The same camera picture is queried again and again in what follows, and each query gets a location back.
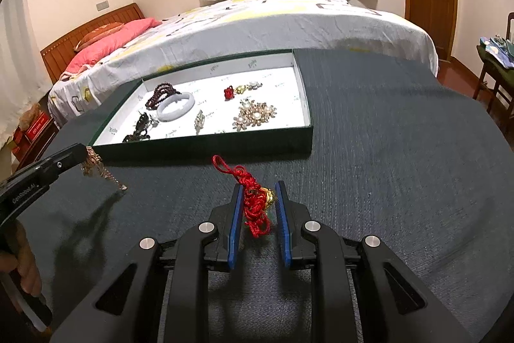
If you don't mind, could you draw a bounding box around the pink pillow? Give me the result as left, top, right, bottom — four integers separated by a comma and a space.
66, 17, 163, 74

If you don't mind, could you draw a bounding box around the orange pillow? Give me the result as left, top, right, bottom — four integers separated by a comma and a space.
76, 22, 125, 52

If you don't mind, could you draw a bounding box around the red box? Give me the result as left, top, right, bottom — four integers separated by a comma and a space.
24, 114, 55, 143

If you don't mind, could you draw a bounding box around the dark grey table cloth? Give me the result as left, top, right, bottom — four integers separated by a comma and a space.
16, 48, 510, 343

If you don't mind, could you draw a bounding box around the green jewelry box tray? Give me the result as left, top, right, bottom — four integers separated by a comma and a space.
86, 49, 314, 161

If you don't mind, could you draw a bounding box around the dark green cord pendant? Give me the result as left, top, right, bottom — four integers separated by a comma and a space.
134, 111, 159, 131

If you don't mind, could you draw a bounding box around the wooden headboard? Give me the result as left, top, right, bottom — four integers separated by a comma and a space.
40, 3, 146, 84

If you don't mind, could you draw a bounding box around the rose gold brooch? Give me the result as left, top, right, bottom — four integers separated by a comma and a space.
80, 147, 129, 192

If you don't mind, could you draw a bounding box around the wooden nightstand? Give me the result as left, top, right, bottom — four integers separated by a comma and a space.
11, 118, 61, 171

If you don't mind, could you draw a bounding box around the brown stuffed toy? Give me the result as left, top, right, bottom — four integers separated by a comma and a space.
18, 104, 43, 131

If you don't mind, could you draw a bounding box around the wooden chair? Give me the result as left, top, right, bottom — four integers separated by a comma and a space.
474, 13, 514, 114

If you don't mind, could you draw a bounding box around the large gold pearl brooch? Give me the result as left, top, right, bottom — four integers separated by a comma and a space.
232, 99, 278, 131

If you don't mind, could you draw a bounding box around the dark red bead necklace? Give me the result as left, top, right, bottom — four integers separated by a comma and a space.
145, 83, 177, 111

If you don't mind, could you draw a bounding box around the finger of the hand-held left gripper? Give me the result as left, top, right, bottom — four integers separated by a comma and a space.
38, 143, 89, 177

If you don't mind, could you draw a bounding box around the person's left hand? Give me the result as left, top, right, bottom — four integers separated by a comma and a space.
0, 224, 44, 297

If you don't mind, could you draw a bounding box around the white jade bangle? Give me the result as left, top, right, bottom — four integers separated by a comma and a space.
156, 91, 196, 122

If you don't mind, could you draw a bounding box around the bed with white printed sheet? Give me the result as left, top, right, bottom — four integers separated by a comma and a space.
48, 0, 439, 127

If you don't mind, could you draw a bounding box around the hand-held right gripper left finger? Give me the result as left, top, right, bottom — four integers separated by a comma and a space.
50, 184, 244, 343

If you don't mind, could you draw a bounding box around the red knot tassel gold charm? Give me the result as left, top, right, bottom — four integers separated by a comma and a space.
223, 85, 247, 101
211, 155, 279, 239

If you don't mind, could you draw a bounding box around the white cable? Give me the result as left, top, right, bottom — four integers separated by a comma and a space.
0, 273, 51, 333

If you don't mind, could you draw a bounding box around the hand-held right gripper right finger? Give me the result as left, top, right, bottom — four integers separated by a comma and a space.
275, 181, 474, 343

